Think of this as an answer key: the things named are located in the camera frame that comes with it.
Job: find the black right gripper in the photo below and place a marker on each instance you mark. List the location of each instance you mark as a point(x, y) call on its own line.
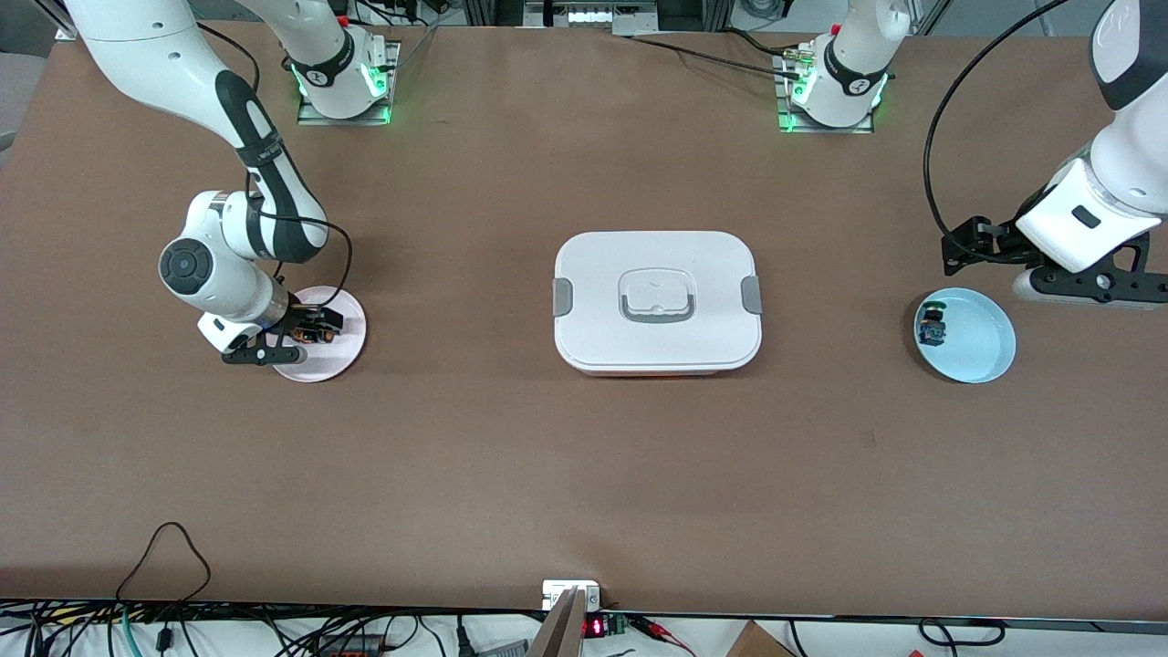
point(298, 319)

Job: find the orange push-button switch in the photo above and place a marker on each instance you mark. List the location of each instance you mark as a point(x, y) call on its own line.
point(307, 337)

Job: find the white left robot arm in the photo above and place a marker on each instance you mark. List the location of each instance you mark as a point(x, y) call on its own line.
point(1122, 173)

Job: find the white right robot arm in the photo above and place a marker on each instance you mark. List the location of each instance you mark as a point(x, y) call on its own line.
point(137, 46)

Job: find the white lidded lunch box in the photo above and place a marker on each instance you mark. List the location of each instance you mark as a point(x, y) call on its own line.
point(657, 342)

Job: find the pink round plate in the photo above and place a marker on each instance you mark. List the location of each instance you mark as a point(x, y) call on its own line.
point(345, 354)

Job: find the light blue round plate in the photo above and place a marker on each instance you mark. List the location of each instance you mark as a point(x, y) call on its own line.
point(981, 342)

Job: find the grey aluminium pole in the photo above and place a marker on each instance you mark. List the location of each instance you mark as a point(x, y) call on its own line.
point(558, 630)

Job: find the aluminium corner profile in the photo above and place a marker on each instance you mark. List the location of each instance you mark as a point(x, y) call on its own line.
point(66, 33)

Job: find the red digit display module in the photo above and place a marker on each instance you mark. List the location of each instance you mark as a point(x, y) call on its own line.
point(598, 626)

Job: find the red black test leads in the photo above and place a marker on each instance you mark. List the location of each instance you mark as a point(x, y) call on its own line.
point(662, 632)

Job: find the brown cardboard piece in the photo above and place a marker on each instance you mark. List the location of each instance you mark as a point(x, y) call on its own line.
point(757, 643)

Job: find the green push-button switch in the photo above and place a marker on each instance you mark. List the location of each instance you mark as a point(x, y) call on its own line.
point(933, 328)

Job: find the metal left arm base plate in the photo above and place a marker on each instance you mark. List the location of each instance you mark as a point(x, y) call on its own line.
point(787, 128)

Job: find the aluminium frame with label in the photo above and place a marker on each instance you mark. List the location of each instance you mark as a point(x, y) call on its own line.
point(589, 16)

